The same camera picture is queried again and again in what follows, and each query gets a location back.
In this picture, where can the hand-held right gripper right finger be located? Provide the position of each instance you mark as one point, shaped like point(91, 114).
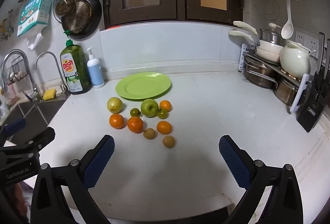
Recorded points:
point(236, 164)

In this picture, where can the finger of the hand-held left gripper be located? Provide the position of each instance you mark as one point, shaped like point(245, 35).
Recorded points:
point(14, 127)
point(42, 137)

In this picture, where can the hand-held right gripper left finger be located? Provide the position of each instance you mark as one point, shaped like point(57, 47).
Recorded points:
point(99, 162)

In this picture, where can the orange mandarin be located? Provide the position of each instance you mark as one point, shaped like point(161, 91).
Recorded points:
point(165, 105)
point(135, 124)
point(116, 121)
point(164, 127)

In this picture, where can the brown kiwi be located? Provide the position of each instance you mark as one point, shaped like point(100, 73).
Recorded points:
point(169, 141)
point(149, 133)

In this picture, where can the yellow lemon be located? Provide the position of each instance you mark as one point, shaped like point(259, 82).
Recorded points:
point(115, 105)

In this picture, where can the small green tomato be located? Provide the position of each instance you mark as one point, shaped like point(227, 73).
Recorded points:
point(134, 112)

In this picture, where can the green apple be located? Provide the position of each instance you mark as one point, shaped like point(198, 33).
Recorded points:
point(149, 108)

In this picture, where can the small green lime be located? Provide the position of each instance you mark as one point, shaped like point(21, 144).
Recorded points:
point(162, 114)

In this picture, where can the green plate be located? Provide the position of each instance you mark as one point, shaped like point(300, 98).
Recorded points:
point(143, 86)

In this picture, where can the dark sink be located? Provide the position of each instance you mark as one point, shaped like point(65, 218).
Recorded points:
point(31, 115)

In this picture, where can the yellow sponge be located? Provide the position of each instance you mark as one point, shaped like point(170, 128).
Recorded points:
point(49, 94)

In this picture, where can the tall steel faucet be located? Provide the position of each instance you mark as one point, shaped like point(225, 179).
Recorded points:
point(15, 54)

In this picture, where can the green dish soap bottle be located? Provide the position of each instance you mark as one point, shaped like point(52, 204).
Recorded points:
point(74, 69)

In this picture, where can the thin steel faucet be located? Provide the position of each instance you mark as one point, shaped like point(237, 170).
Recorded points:
point(55, 61)

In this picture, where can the white blue pump bottle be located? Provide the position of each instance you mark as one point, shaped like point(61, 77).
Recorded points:
point(94, 72)

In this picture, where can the large steel pot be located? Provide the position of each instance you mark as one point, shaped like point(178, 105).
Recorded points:
point(285, 91)
point(259, 73)

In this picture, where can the black knife block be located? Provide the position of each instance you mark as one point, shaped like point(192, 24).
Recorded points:
point(313, 105)

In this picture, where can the teal white bag package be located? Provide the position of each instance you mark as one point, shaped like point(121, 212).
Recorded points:
point(34, 11)

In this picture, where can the white ceramic teapot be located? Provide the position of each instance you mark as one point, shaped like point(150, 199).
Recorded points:
point(295, 60)

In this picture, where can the metal mesh colander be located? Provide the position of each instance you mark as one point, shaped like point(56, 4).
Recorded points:
point(78, 16)

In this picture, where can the small copper saucepan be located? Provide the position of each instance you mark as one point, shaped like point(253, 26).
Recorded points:
point(64, 6)

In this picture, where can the steel pot with lid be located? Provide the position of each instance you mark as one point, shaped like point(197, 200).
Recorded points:
point(270, 34)

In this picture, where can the white ladle spoon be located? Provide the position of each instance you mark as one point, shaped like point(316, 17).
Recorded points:
point(287, 29)

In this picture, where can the white wall outlet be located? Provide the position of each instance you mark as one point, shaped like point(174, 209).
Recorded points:
point(299, 37)
point(313, 43)

